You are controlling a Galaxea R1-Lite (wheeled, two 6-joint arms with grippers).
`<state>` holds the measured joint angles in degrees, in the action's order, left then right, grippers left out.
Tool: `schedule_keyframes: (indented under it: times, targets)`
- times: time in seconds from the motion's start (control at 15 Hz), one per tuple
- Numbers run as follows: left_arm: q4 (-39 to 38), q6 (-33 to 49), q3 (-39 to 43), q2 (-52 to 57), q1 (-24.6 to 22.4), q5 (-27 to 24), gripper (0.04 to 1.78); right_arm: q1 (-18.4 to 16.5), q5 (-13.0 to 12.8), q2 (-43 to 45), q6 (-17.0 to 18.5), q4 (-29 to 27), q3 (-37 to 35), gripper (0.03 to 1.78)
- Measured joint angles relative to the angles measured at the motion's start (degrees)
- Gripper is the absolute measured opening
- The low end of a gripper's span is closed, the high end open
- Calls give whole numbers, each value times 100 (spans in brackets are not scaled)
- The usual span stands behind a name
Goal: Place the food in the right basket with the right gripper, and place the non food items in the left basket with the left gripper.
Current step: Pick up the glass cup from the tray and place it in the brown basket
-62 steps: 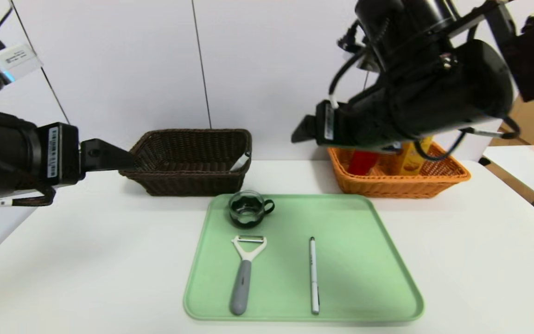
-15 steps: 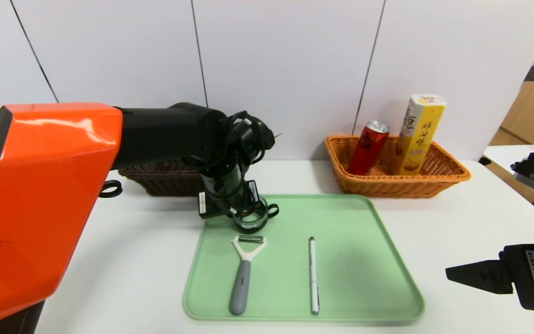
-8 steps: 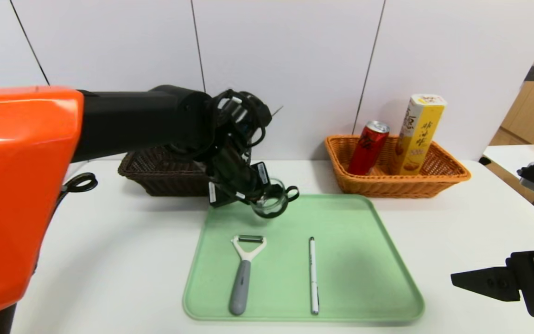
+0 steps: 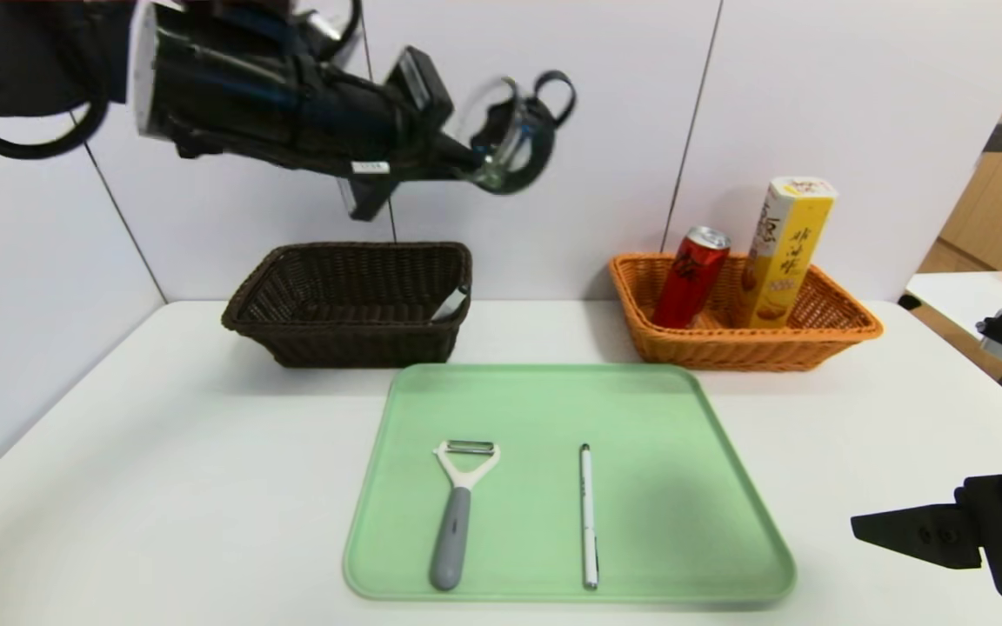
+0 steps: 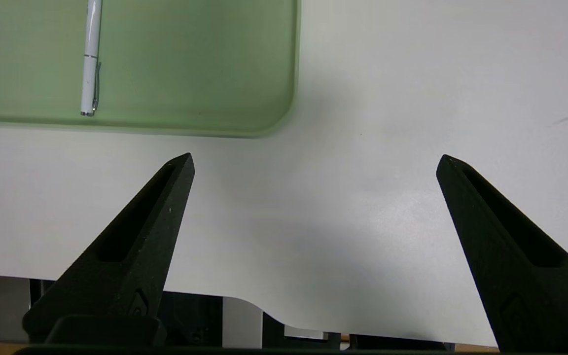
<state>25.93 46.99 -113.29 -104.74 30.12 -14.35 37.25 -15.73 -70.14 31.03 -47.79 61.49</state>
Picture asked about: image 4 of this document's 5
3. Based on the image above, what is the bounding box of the thin white pen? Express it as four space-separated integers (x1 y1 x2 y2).
580 443 600 589

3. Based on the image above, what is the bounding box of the white peeler with grey handle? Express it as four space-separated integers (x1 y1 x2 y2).
431 440 502 592

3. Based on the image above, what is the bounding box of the dark brown wicker basket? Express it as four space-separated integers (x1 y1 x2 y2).
222 243 474 370

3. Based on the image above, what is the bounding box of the orange wicker basket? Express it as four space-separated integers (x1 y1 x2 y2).
609 253 885 373

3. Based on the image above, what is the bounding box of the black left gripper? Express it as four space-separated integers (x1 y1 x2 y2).
296 45 524 222

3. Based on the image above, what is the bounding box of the glass cup with black handle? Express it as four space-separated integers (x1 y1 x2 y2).
456 71 578 196

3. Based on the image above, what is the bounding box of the white side table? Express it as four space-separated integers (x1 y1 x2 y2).
904 273 1002 431

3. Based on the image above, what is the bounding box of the tall yellow snack box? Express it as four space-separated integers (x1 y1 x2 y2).
734 176 839 330

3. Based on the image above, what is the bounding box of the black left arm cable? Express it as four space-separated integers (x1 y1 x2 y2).
0 83 110 161

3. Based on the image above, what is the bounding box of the light green plastic tray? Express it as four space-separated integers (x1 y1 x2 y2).
344 363 797 602

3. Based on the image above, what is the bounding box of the red soda can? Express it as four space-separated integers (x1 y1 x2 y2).
653 225 733 330

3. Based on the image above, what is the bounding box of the thick white marker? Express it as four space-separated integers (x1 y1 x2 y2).
431 287 471 323

